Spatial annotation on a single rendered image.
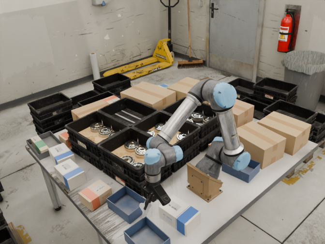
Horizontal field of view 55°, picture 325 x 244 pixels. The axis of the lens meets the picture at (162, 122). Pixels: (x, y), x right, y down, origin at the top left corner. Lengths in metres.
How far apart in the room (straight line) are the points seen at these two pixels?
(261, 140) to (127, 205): 0.98
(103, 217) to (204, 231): 0.58
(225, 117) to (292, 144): 0.84
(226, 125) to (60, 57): 4.00
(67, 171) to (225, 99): 1.15
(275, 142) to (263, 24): 3.01
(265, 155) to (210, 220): 0.60
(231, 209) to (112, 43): 4.32
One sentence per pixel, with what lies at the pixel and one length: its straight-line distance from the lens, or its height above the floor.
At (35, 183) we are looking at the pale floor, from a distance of 3.46.
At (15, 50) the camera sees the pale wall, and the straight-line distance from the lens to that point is 5.02.
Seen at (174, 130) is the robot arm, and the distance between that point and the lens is 1.58.
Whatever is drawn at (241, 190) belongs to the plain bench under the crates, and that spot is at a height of 0.70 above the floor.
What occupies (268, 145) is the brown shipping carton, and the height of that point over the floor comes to 0.86.
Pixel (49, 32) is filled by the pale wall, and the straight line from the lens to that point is 5.15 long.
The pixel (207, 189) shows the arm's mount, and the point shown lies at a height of 0.79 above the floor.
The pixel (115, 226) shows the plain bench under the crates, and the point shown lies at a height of 0.70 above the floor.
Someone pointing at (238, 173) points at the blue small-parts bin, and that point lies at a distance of 2.07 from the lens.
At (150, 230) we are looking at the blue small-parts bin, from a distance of 1.79.
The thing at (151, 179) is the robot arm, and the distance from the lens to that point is 1.47.
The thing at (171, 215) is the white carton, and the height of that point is 0.79.
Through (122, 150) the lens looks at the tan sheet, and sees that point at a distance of 2.15.
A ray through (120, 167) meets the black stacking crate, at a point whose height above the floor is 0.85.
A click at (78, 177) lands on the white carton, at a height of 0.77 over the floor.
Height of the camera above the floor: 2.06
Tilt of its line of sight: 31 degrees down
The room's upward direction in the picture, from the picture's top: 4 degrees counter-clockwise
